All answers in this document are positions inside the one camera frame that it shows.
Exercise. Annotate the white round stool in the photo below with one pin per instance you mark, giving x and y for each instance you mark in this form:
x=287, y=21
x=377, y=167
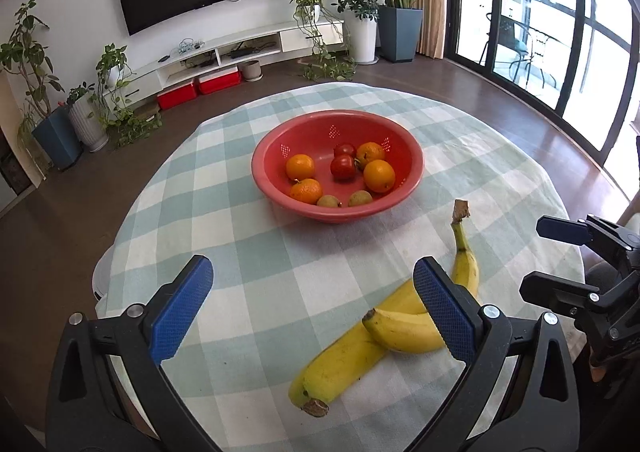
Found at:
x=97, y=277

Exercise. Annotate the person's right hand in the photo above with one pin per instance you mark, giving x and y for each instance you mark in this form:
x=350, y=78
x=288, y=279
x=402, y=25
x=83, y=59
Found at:
x=598, y=368

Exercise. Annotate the black set-top device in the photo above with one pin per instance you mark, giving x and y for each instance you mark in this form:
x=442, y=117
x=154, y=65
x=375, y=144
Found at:
x=242, y=52

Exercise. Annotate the red plastic colander bowl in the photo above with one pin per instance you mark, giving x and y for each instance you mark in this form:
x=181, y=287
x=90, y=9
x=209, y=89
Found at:
x=310, y=132

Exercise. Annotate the patio chair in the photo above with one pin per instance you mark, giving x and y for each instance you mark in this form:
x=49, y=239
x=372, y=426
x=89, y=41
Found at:
x=510, y=45

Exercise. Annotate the bushy plant in white pot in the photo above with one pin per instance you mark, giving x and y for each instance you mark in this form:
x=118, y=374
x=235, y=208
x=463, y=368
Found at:
x=362, y=32

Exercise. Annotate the checked green white tablecloth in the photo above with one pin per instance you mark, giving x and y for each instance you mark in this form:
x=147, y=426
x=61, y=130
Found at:
x=250, y=257

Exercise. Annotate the trailing plant in white pot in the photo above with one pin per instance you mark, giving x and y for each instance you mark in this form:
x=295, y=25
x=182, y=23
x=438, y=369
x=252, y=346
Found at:
x=307, y=7

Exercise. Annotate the red cooler box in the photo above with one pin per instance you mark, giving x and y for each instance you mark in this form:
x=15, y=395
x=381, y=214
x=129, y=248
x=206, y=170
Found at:
x=176, y=96
x=219, y=80

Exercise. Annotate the short yellow banana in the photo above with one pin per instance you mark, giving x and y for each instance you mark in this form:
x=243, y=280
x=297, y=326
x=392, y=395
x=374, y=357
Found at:
x=400, y=332

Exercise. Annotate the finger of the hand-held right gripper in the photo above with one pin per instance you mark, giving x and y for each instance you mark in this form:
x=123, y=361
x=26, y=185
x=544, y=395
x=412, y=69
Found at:
x=560, y=229
x=550, y=289

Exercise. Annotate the patio table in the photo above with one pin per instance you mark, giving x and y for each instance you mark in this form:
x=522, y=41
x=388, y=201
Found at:
x=542, y=52

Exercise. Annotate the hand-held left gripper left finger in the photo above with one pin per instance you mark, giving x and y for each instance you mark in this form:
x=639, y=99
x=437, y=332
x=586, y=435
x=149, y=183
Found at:
x=182, y=312

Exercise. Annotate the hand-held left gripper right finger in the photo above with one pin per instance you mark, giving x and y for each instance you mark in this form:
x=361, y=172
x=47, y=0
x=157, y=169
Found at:
x=445, y=312

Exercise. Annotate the small green fruit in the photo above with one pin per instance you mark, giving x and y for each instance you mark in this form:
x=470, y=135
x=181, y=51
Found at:
x=360, y=198
x=328, y=201

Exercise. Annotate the glass sliding door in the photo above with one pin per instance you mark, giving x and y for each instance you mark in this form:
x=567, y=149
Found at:
x=575, y=32

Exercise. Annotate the long yellow banana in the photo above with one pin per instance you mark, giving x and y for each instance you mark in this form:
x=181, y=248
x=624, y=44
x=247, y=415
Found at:
x=340, y=367

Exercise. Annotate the small empty beige pot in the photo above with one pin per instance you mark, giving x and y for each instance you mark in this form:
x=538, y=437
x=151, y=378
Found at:
x=251, y=70

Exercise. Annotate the vine plant on console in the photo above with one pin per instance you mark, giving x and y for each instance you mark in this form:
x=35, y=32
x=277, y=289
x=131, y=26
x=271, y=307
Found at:
x=112, y=65

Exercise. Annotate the plant in blue planter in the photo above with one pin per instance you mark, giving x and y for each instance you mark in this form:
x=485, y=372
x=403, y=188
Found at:
x=57, y=137

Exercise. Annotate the plant in white ribbed pot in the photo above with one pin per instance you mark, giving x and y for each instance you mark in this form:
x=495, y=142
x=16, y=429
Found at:
x=87, y=127

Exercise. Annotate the orange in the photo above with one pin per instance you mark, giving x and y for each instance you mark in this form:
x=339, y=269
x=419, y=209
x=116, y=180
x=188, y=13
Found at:
x=370, y=153
x=306, y=190
x=300, y=167
x=379, y=176

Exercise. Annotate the red tomato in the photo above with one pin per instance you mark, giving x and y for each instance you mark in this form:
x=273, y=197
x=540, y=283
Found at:
x=343, y=167

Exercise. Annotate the white television console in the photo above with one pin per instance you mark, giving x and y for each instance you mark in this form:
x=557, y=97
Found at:
x=300, y=37

